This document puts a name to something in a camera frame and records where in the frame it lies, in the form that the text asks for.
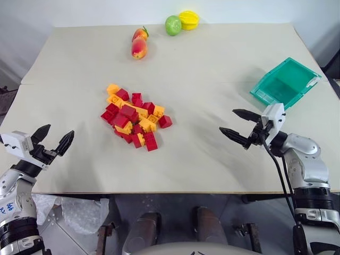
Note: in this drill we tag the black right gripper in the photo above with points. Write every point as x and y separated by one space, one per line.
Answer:
257 135

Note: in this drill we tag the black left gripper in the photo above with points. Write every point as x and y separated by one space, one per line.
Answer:
40 155

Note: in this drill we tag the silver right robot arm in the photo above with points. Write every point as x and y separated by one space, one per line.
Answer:
310 170

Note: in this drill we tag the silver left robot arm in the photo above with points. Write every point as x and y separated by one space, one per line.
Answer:
16 202

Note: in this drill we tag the green plastic bin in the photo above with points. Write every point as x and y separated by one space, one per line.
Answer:
285 85

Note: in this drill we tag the clear plastic bubble wrap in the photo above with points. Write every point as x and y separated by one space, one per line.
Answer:
74 212

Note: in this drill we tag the dark rounded shape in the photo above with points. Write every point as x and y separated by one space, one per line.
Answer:
210 225
144 231

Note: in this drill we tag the dark chair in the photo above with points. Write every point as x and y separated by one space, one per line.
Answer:
334 71

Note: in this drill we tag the black metal clamp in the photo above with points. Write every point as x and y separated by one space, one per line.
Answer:
249 235

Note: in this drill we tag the yellow toy starfruit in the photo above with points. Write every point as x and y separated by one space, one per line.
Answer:
190 20

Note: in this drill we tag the green toy apple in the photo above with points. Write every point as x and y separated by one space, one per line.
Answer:
173 25

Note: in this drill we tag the red yellow toy mango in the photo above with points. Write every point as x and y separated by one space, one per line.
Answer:
139 48

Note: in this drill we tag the red toy peach with leaf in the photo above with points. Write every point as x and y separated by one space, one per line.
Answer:
139 34

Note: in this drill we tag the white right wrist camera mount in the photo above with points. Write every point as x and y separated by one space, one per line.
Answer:
275 117

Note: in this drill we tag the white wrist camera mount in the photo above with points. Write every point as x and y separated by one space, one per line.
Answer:
16 143
275 117

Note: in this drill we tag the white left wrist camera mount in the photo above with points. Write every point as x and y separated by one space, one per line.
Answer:
16 143

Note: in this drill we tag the black table frame bar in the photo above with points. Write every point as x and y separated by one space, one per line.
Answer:
265 198

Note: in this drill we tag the rusty metal bracket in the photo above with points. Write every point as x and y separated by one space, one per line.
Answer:
104 236

